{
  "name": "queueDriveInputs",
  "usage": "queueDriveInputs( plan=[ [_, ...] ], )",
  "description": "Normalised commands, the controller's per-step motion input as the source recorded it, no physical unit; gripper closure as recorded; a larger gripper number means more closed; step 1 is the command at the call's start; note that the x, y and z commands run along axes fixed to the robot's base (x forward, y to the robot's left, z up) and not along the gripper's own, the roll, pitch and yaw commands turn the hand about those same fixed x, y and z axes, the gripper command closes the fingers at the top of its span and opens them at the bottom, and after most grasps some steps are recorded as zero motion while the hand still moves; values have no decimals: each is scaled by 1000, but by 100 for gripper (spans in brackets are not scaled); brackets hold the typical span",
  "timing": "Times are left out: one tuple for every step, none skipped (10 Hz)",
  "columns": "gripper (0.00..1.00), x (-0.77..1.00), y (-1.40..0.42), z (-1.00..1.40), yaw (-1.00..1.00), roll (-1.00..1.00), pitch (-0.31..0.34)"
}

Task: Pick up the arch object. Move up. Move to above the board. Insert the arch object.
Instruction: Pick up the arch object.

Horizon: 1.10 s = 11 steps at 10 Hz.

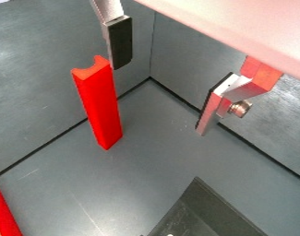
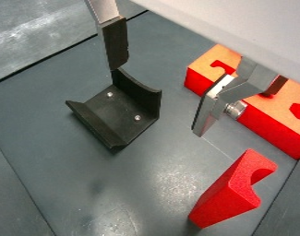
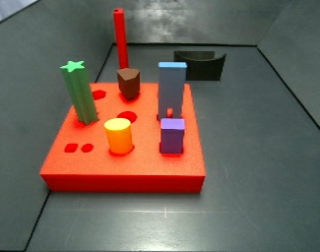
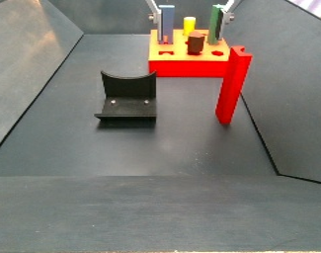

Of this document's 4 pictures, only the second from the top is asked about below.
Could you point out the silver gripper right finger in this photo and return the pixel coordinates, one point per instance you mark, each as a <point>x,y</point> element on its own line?
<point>223,98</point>

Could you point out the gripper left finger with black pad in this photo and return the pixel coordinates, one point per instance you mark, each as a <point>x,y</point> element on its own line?
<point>113,31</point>

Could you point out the red arch block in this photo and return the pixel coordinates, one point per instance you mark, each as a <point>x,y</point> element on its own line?
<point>231,195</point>

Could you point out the red foam shape board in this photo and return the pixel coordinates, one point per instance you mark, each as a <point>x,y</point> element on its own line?
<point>271,116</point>

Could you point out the black curved holder bracket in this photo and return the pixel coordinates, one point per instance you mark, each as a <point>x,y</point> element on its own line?
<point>121,112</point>

